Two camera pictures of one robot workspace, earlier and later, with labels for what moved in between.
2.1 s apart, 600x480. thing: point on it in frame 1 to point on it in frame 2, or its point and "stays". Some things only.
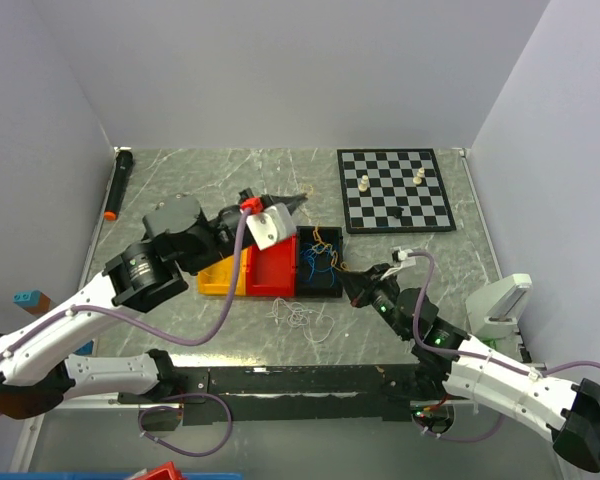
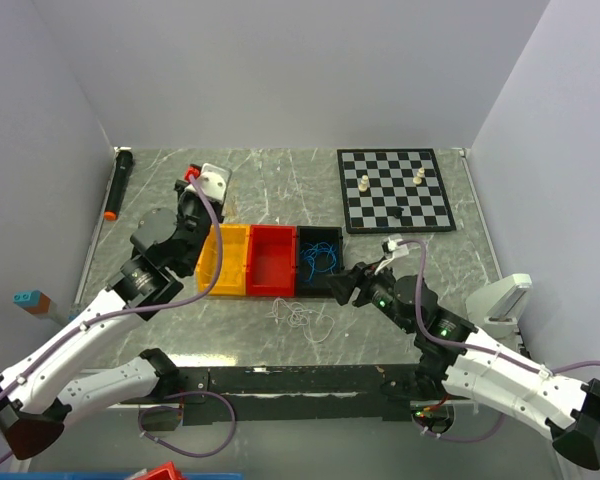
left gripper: x=292 y=202 to x=185 y=193
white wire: x=315 y=327 stays
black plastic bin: x=319 y=257 stays
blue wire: x=320 y=260 stays
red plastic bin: x=272 y=271 stays
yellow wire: x=320 y=246 to x=220 y=239
